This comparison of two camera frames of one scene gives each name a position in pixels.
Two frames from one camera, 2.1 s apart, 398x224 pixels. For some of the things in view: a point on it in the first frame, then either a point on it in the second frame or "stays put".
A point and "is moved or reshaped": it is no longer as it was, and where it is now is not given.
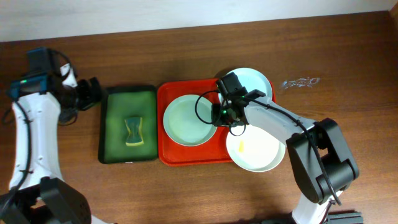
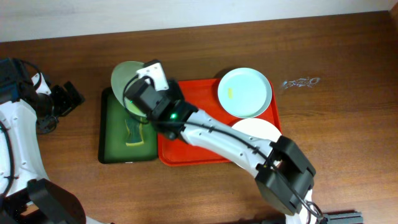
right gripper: x=219 y=115 -> x=137 y=94
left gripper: x=91 y=92 -> x=62 y=97
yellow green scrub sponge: x=134 y=137 stays put
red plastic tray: x=215 y=152 stays put
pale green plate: x=187 y=121 is moved or reshaped
